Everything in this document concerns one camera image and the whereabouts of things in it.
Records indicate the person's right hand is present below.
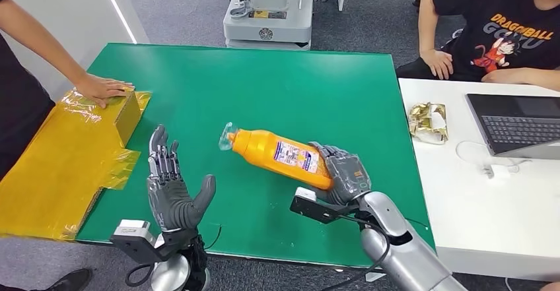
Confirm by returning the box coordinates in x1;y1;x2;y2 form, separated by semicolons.
421;49;454;81

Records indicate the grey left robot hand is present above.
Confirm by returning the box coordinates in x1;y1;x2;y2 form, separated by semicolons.
146;125;217;233

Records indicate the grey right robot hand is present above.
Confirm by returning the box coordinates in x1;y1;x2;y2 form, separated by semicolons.
308;141;372;207

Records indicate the person's left hand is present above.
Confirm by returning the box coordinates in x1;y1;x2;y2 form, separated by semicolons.
481;68;524;84
74;73;135;109

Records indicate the orange plastic bottle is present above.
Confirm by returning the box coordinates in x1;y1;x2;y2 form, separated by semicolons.
219;121;335;191

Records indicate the person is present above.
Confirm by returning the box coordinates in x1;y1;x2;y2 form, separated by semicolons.
396;0;560;92
0;0;55;181

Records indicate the grey laptop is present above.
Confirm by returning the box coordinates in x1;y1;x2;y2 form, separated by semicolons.
465;93;560;160

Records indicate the crumpled gold foil wrapper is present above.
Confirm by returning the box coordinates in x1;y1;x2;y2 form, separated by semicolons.
407;102;450;146

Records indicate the yellow film-wrapped cardboard box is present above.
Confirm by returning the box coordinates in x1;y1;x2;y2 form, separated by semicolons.
0;88;153;242

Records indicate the white power adapter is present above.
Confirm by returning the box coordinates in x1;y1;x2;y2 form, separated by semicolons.
481;163;510;179

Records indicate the black shoe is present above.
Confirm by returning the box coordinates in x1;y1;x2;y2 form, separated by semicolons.
46;268;94;291

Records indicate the green table mat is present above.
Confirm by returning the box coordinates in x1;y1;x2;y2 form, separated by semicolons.
76;42;436;268

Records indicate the white desk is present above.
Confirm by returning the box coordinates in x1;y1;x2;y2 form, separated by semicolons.
398;77;560;282

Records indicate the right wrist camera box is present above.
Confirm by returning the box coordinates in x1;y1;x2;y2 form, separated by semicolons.
289;187;351;225

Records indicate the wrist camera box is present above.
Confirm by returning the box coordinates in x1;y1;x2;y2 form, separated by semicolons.
289;187;351;225
110;220;165;265

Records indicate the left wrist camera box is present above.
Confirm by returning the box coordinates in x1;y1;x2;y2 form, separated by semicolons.
110;220;165;265

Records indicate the white wall light strip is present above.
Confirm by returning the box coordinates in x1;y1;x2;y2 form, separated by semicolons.
96;0;138;44

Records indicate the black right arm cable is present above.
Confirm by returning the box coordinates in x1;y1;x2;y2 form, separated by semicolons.
319;213;391;291

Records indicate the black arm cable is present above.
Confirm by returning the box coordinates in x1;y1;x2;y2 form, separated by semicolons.
319;213;391;291
125;263;155;288

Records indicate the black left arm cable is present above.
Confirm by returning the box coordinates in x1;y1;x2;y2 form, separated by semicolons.
125;263;155;288

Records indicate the white adapter cable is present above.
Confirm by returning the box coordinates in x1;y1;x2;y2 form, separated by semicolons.
454;140;534;174

